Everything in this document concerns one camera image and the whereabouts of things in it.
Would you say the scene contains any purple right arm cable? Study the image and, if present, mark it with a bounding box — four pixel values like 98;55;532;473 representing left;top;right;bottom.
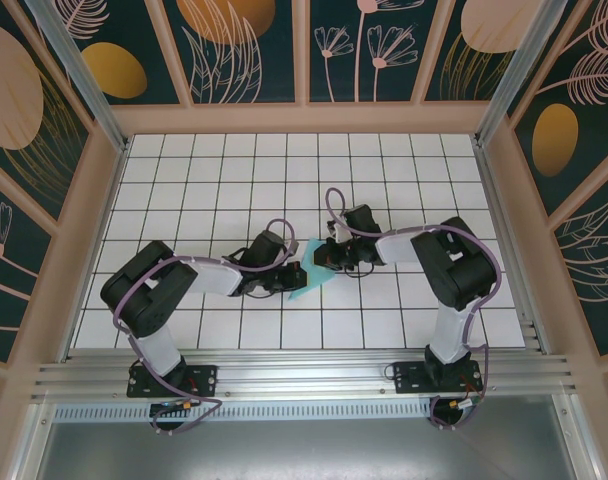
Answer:
325;187;501;431

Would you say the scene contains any aluminium side rail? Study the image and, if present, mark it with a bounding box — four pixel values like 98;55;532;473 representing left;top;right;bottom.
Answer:
476;142;550;356

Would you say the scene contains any aluminium corner post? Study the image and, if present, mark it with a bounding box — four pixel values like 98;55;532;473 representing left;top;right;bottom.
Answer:
23;0;131;154
476;0;571;147

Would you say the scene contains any teal cloth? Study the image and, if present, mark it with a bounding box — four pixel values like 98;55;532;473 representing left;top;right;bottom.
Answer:
285;238;335;303

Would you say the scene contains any grey metal sheet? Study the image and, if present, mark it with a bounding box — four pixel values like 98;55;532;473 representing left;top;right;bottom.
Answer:
13;419;598;480

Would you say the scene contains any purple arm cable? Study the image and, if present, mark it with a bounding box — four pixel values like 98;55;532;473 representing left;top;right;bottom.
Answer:
112;218;299;437
325;187;501;431

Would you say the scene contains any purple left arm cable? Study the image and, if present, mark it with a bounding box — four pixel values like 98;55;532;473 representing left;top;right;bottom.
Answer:
112;218;299;437

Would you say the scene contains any aluminium mounting rail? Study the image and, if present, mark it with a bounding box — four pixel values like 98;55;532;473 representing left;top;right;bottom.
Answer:
31;349;580;402

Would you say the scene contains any slotted grey cable duct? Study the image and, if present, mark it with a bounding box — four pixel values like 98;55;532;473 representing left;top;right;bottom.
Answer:
53;403;435;422

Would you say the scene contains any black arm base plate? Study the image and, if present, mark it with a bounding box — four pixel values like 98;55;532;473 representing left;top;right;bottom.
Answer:
127;363;219;399
392;360;483;396

